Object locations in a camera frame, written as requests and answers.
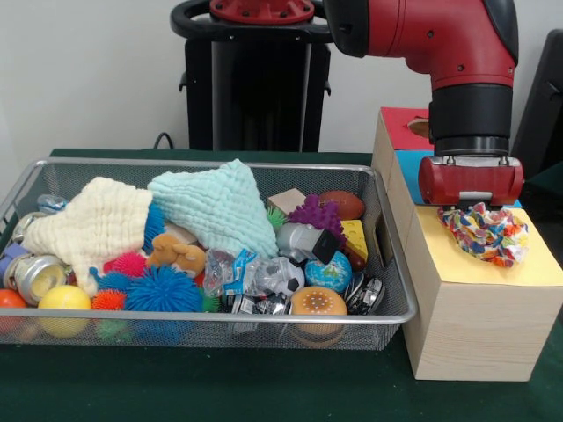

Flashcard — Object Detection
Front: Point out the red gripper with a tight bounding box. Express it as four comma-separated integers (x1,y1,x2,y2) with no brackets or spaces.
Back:
417,154,525,207

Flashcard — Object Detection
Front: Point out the multicoloured knotted cloth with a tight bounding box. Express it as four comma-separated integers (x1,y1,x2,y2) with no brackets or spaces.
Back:
437,201,530,268

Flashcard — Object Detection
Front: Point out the light blue muslin cloth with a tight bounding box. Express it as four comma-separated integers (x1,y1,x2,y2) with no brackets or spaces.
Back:
147,158,279,258

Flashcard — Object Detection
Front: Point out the wooden box with three holes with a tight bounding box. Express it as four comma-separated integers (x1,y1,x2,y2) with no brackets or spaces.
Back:
371,105,563,382

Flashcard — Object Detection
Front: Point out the shallow metal mesh bin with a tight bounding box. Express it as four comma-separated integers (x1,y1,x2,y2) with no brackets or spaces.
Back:
0,156,418,352

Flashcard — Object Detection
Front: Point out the dark green table cloth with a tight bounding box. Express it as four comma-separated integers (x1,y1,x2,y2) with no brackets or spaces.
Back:
525,163,563,188
0,148,563,422

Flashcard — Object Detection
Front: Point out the yellow cheese toy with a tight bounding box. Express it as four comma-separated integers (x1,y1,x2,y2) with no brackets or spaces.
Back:
340,218,370,265

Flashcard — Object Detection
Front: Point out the brown toy football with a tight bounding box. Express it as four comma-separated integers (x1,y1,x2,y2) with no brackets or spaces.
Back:
317,189,366,221

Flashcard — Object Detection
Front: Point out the purple spiky ball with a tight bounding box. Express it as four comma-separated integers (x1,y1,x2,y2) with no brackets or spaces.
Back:
288,194,348,243

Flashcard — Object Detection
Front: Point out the blue globe ball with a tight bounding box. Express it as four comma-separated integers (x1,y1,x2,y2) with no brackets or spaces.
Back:
304,250,354,291

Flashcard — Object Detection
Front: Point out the toy burger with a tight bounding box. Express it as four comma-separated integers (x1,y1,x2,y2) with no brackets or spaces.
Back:
290,285,348,348

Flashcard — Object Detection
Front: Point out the large blue spiky ball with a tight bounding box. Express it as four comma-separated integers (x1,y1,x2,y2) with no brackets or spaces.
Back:
124,264,203,313

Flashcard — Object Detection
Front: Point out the cream muslin cloth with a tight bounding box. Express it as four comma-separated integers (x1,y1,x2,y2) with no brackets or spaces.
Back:
20,176,154,298

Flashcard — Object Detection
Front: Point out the yellow smooth ball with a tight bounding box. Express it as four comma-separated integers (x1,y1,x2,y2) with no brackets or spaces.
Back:
38,284,92,338

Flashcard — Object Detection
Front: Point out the orange smooth ball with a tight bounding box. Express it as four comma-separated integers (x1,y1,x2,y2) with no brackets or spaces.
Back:
0,288,28,333

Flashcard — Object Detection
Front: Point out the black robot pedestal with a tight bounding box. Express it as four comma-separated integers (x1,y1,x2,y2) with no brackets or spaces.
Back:
170,0,338,153

